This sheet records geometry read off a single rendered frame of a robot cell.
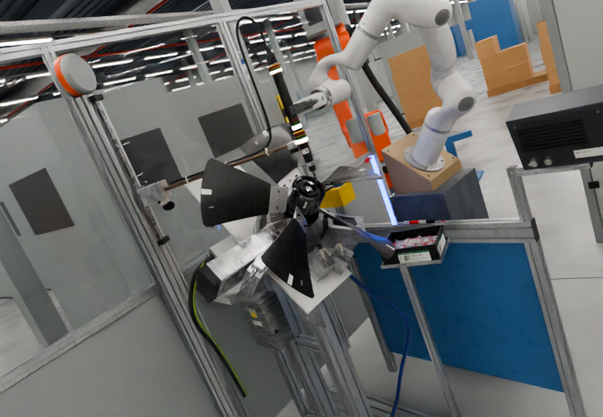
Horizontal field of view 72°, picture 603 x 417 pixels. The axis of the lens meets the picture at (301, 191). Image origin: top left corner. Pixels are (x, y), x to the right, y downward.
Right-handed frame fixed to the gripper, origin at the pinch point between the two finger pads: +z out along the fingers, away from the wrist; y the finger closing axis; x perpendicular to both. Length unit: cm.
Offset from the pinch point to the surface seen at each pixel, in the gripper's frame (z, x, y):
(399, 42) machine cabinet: -950, 45, 502
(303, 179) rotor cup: 7.7, -23.4, -2.2
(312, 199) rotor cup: 12.5, -29.3, -8.1
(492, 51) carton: -884, -51, 257
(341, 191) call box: -33, -43, 21
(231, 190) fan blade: 29.9, -16.9, 8.4
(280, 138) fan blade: -2.3, -8.6, 13.0
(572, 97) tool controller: -35, -24, -75
